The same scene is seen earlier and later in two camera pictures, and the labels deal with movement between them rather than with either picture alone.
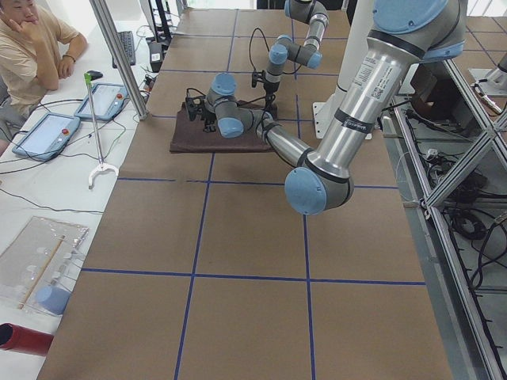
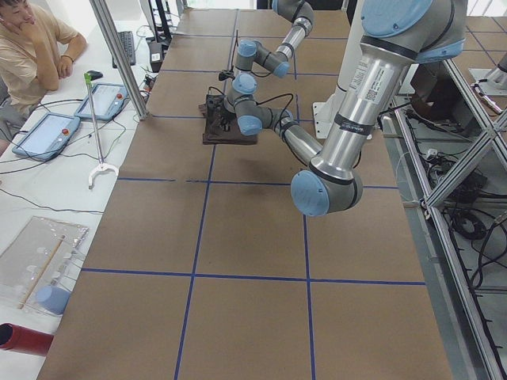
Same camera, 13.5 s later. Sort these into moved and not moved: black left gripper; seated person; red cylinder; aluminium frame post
Moved: black left gripper
Not moved: aluminium frame post; red cylinder; seated person
